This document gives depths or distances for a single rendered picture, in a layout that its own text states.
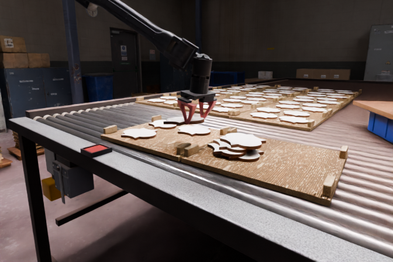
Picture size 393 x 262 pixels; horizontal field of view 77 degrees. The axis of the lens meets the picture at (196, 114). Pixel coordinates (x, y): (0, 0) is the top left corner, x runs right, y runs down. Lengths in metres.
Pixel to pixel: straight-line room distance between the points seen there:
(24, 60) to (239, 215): 5.40
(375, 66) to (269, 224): 6.73
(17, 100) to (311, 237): 5.35
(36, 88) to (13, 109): 0.55
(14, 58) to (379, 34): 7.53
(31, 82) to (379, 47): 7.36
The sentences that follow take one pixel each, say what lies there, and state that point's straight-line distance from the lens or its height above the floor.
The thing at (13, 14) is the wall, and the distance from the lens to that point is 6.18.
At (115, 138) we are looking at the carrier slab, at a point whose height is 0.94.
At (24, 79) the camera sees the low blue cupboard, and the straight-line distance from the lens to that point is 5.58.
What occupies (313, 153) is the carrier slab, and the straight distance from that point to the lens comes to 0.89.
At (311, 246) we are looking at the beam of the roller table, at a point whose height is 0.91.
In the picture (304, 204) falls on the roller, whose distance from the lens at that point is 0.63.
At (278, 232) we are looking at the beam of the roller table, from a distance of 0.53.
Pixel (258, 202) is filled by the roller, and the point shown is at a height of 0.91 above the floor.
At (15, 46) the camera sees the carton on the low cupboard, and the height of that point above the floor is 1.50.
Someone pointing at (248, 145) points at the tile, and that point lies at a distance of 0.76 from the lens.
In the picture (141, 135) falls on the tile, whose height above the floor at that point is 0.95.
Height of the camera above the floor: 1.22
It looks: 12 degrees down
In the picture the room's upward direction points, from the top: straight up
